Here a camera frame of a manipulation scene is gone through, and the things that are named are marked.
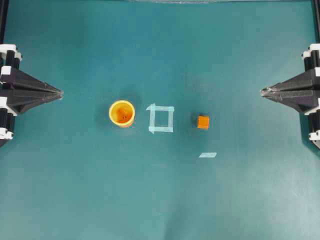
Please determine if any black frame post left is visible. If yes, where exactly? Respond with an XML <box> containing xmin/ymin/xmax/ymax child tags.
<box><xmin>0</xmin><ymin>0</ymin><xmax>9</xmax><ymax>45</ymax></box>

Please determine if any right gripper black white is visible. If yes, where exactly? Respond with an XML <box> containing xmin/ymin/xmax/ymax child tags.
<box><xmin>260</xmin><ymin>43</ymin><xmax>320</xmax><ymax>149</ymax></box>

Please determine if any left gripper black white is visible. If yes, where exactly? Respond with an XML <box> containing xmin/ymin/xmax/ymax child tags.
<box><xmin>0</xmin><ymin>43</ymin><xmax>64</xmax><ymax>146</ymax></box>

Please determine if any orange cube block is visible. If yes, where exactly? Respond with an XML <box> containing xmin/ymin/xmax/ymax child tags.
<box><xmin>197</xmin><ymin>115</ymin><xmax>210</xmax><ymax>130</ymax></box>

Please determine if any tape square outline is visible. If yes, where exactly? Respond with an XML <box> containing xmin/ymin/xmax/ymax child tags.
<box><xmin>146</xmin><ymin>103</ymin><xmax>175</xmax><ymax>134</ymax></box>

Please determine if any black frame post right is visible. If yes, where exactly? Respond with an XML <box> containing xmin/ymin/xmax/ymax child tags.
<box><xmin>311</xmin><ymin>0</ymin><xmax>320</xmax><ymax>44</ymax></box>

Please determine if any teal table mat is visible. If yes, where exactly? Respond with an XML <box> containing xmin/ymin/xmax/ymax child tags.
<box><xmin>0</xmin><ymin>0</ymin><xmax>320</xmax><ymax>240</ymax></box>

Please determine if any black frame post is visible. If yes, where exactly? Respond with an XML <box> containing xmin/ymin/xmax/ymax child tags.
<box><xmin>0</xmin><ymin>0</ymin><xmax>9</xmax><ymax>45</ymax></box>
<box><xmin>311</xmin><ymin>0</ymin><xmax>320</xmax><ymax>44</ymax></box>

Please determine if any small tape strip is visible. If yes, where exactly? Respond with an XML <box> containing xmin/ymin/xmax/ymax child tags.
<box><xmin>199</xmin><ymin>152</ymin><xmax>217</xmax><ymax>158</ymax></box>

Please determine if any yellow orange plastic cup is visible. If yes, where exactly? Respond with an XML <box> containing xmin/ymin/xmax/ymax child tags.
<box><xmin>108</xmin><ymin>100</ymin><xmax>136</xmax><ymax>128</ymax></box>

